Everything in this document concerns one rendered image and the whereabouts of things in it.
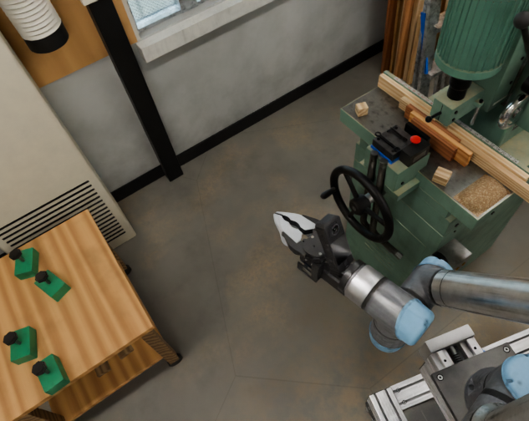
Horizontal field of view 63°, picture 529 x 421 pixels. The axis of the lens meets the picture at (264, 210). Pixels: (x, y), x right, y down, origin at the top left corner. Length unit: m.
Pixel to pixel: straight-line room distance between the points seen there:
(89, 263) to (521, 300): 1.51
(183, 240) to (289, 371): 0.89
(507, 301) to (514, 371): 0.26
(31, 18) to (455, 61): 1.37
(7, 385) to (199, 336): 0.81
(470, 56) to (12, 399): 1.74
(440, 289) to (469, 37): 0.62
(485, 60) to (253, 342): 1.49
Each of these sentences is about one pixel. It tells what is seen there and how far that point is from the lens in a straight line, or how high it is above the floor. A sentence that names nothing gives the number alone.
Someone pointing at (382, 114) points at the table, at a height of 0.90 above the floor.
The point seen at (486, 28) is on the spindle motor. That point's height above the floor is 1.35.
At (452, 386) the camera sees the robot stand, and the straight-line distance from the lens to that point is 1.24.
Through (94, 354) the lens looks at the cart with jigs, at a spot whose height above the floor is 0.53.
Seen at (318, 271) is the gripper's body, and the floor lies 1.21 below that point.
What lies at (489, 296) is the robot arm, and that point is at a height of 1.27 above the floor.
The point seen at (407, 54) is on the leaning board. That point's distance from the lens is 3.03.
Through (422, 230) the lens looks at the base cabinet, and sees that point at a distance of 1.60.
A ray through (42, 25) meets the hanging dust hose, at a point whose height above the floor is 1.18.
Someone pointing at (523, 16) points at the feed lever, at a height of 1.43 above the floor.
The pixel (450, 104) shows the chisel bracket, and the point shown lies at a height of 1.07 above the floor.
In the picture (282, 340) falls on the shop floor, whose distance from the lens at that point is 2.08.
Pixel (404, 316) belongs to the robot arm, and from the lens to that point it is 0.80.
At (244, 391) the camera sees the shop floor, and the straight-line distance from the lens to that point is 2.05.
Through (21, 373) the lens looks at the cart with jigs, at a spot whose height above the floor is 0.53.
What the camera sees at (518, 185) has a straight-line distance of 1.44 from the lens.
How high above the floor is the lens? 1.99
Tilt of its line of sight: 56 degrees down
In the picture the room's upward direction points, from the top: 10 degrees counter-clockwise
